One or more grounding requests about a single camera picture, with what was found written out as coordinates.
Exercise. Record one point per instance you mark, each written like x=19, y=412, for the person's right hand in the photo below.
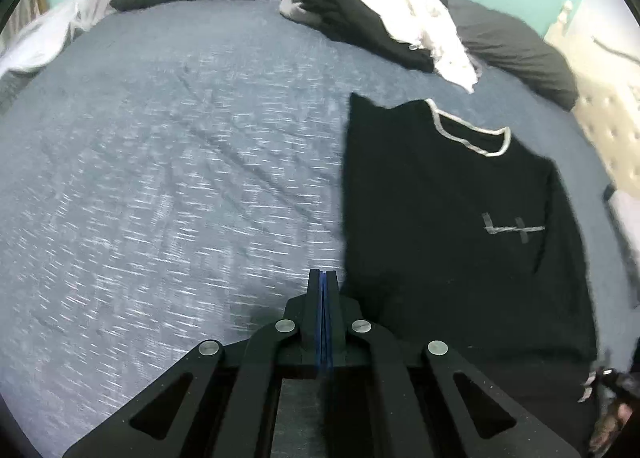
x=608, y=426

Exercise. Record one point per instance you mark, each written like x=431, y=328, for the black sweater with white trim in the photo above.
x=461, y=234

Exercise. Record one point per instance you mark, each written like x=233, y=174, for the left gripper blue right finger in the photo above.
x=334, y=333

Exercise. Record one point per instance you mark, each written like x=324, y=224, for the light grey duvet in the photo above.
x=41, y=41

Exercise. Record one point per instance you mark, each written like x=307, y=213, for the cream tufted headboard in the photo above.
x=607, y=107

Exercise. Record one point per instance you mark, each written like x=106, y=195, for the black and white clothes pile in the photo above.
x=416, y=34

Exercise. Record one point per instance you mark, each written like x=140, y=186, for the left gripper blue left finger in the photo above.
x=316, y=318

